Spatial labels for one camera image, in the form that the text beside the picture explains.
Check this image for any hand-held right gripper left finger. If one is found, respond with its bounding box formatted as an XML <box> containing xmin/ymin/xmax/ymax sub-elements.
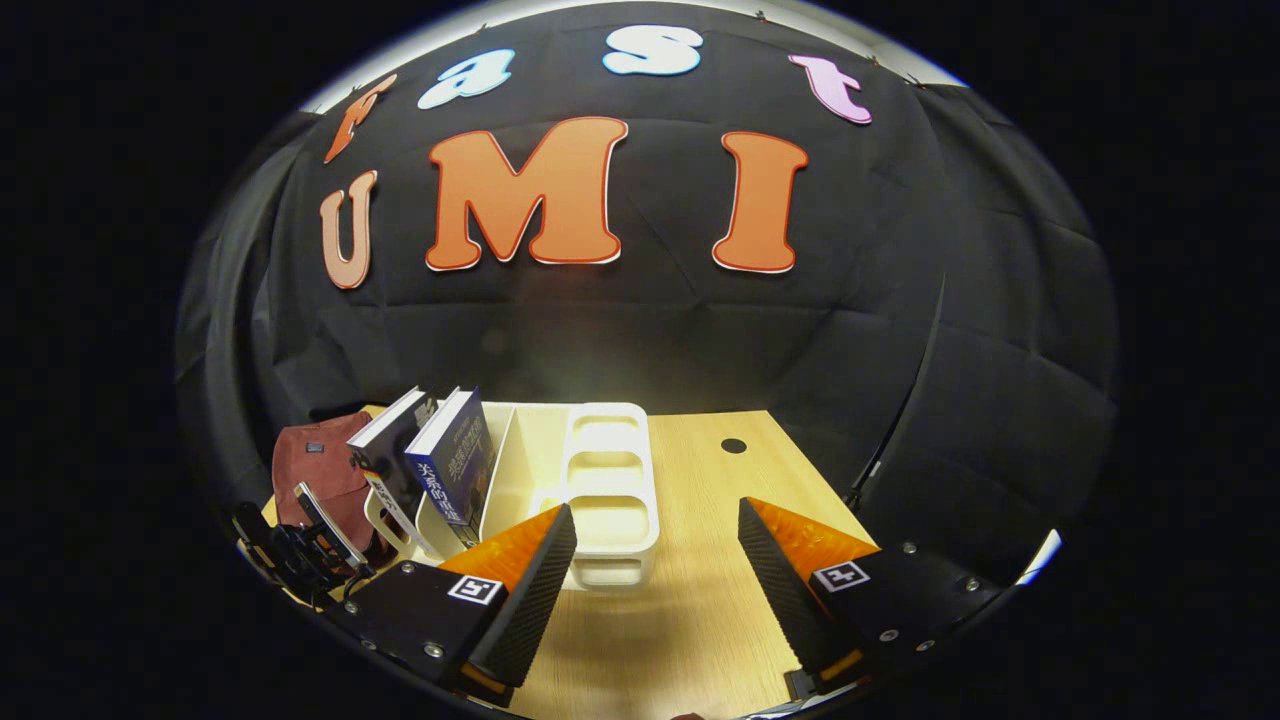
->
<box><xmin>335</xmin><ymin>503</ymin><xmax>579</xmax><ymax>707</ymax></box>

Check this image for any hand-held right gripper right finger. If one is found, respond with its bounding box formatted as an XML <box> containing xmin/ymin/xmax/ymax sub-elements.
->
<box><xmin>738</xmin><ymin>497</ymin><xmax>1007</xmax><ymax>702</ymax></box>

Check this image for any maroon schoolbag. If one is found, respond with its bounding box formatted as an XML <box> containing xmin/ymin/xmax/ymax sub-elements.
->
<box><xmin>272</xmin><ymin>411</ymin><xmax>383</xmax><ymax>557</ymax></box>

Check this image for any black and white book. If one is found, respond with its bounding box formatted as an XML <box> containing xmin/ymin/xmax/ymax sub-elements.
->
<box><xmin>346</xmin><ymin>386</ymin><xmax>443</xmax><ymax>543</ymax></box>

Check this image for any white bookshelf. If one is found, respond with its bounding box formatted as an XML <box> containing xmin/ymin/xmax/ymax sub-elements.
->
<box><xmin>362</xmin><ymin>401</ymin><xmax>662</xmax><ymax>592</ymax></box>

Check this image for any blue book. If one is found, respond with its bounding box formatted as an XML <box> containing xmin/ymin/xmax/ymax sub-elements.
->
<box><xmin>404</xmin><ymin>386</ymin><xmax>497</xmax><ymax>550</ymax></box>

